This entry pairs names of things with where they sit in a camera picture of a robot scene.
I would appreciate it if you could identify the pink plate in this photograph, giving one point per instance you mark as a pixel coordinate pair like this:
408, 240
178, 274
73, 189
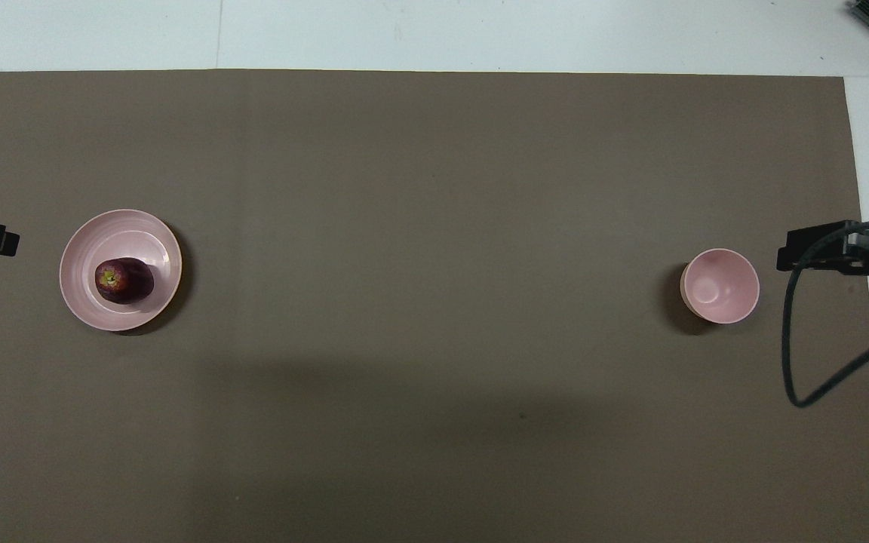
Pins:
129, 234

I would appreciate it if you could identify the dark red apple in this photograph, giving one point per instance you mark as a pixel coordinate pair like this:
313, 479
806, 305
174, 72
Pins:
121, 280

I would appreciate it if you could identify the pink bowl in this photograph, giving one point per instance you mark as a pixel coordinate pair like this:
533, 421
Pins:
721, 290

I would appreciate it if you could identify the brown table mat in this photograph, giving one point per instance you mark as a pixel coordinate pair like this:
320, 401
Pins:
434, 226

